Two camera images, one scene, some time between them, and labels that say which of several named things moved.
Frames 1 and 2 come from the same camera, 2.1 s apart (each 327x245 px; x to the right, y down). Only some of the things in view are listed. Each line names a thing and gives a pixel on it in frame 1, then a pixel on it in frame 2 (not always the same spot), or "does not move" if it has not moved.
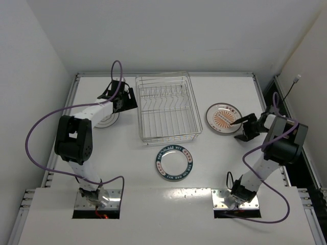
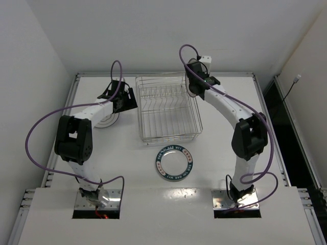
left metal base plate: x=114 y=202 does not move
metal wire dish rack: x=168 y=109 does not move
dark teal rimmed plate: x=174 y=163 does not move
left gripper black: x=126 y=99 does not move
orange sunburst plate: x=219 y=117 → x=187 y=87
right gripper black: x=248 y=127 → x=192 y=87
